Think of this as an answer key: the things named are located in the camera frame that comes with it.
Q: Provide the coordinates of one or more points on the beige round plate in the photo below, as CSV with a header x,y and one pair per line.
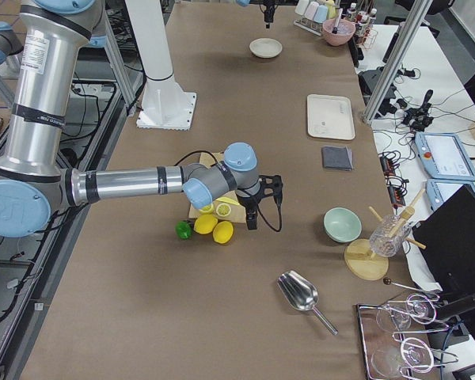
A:
x,y
265,48

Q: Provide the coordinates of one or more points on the white cup rack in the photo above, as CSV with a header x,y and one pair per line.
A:
x,y
309,25

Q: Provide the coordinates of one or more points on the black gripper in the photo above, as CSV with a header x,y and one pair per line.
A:
x,y
248,203
267,11

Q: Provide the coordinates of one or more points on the yellow cup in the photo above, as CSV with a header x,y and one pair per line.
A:
x,y
331,6

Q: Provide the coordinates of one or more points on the wooden cutting board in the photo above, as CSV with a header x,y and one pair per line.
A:
x,y
237,215

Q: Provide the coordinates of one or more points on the white cup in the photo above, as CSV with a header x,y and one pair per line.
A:
x,y
301,7

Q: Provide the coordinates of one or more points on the blue cup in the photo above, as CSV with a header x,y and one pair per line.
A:
x,y
321,14

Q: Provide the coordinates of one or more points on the pink bowl with ice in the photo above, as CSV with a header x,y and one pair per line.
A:
x,y
345,31

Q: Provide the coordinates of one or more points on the steel muddler black tip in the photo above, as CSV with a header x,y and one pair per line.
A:
x,y
337,21

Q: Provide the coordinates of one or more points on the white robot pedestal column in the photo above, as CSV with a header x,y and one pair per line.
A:
x,y
165,104

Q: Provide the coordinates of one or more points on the grey folded cloth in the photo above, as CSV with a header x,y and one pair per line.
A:
x,y
337,157

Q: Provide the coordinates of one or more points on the mirror tray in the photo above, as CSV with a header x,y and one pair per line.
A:
x,y
373,338

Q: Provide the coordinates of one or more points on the pink cup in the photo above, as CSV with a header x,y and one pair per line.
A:
x,y
311,10

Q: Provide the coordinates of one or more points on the lemon slice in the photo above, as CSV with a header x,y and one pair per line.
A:
x,y
206,210
223,210

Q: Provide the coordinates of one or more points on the mint green bowl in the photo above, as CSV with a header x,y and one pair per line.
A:
x,y
342,225

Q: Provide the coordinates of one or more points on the whole yellow lemon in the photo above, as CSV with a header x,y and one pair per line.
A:
x,y
205,224
223,232

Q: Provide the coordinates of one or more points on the cream rectangular tray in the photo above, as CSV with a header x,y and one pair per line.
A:
x,y
330,117

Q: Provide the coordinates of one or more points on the aluminium frame post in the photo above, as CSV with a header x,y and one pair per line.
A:
x,y
408,31

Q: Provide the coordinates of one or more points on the blue teach pendant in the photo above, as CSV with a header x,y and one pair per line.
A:
x,y
444,157
440,190

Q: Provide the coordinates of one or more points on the wine glass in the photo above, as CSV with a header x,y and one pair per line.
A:
x,y
407,359
398,316

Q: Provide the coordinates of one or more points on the black monitor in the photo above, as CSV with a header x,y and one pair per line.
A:
x,y
449,236

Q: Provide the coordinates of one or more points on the yellow plastic knife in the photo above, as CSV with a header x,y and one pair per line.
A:
x,y
228,200

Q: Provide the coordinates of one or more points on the clear glass cup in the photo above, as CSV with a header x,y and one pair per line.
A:
x,y
383,242

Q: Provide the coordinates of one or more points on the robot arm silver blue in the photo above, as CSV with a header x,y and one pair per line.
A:
x,y
32,187

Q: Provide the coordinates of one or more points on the green lime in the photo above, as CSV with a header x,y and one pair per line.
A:
x,y
183,230

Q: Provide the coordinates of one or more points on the metal scoop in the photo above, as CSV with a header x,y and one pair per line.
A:
x,y
303,296

